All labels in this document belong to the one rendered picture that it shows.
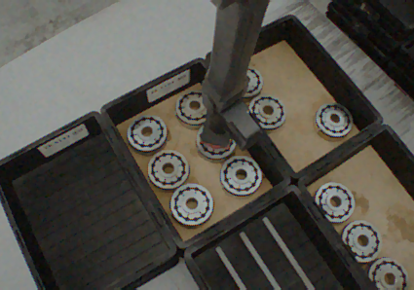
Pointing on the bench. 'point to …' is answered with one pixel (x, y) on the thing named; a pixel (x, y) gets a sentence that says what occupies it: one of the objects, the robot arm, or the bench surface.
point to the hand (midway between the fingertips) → (216, 137)
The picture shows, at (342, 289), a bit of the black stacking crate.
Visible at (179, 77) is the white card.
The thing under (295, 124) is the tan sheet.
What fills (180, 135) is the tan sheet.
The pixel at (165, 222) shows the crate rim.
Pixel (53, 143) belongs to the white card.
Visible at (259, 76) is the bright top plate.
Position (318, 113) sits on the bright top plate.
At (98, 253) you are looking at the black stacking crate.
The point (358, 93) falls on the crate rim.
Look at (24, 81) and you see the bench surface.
